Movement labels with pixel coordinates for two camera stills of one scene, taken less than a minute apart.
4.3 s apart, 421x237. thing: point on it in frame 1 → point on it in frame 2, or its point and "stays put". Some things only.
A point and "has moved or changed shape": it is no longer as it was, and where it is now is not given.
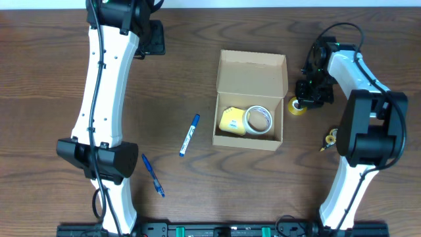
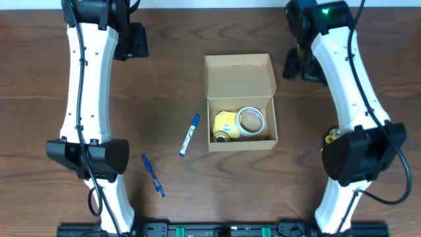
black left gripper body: (157, 39) → (132, 44)
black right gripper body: (311, 97) → (303, 66)
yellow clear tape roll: (294, 108) → (221, 137)
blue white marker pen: (192, 128) stays put
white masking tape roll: (258, 120) → (245, 133)
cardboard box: (250, 91) has moved or changed shape
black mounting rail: (223, 229) stays put
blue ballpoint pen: (157, 184) stays put
